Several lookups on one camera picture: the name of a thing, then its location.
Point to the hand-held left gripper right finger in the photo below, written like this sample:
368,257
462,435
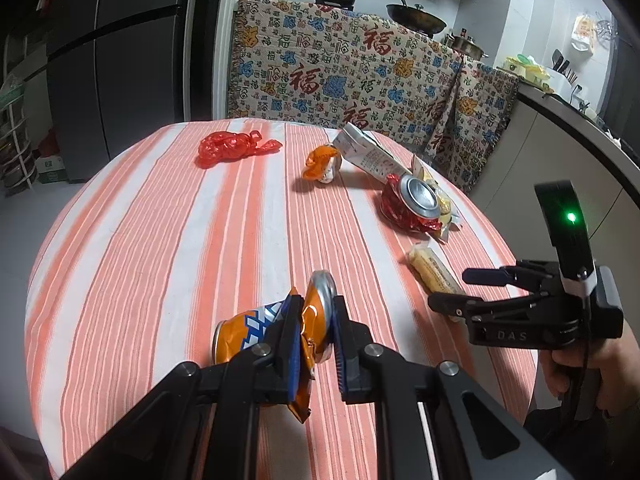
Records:
345,360

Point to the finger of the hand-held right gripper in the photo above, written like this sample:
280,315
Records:
455,304
487,276

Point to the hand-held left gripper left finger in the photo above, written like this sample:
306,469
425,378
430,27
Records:
285,360

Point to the pale yellow snack packet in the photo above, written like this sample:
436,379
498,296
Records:
432,270

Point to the crushed orange drink can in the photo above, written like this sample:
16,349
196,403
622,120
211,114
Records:
245,332

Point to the crushed red drink can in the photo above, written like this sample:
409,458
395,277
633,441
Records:
400,205

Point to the green white milk carton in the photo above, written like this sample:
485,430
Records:
367,155

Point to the person's right hand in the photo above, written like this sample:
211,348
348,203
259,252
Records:
555,370

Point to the yellow wrapper under red can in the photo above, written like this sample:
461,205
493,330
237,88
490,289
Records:
445,207

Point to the person's dark pants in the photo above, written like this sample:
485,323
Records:
590,447

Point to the kitchen counter cabinet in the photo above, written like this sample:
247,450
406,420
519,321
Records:
550,150

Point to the narrow printed cloth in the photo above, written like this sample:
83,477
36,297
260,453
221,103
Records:
480,110

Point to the small orange snack wrapper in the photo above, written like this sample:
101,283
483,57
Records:
320,160

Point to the white utensil holder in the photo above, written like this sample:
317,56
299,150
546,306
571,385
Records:
560,82

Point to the yellow green plastic containers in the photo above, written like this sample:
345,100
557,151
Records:
525,67

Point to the red plastic bag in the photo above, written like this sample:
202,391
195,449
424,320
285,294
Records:
225,147

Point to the steel cooking pot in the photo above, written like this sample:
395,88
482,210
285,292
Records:
467,45

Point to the dark window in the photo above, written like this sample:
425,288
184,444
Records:
627,85

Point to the white orange plastic bag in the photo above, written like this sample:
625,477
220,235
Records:
582,32

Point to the large printed cloth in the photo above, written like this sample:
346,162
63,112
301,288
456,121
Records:
325,70

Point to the black wok with lid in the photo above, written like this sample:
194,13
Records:
415,17

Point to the green white cardboard box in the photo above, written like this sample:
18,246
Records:
50,167

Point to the dark grey refrigerator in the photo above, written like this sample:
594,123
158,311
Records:
125,85

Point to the white tiered storage rack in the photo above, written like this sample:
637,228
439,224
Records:
17,160

